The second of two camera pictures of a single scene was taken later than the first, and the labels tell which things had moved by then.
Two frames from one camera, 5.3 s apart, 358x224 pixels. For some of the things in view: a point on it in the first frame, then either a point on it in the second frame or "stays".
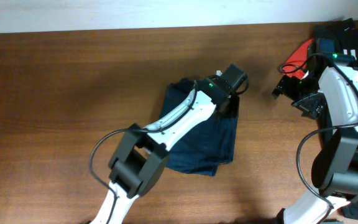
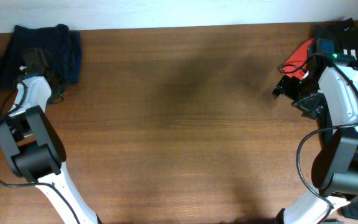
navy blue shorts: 203,150 → 62,49
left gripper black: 232,106 → 48,80
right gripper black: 284,86 stays
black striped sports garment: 349,42 stays
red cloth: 296,65 stays
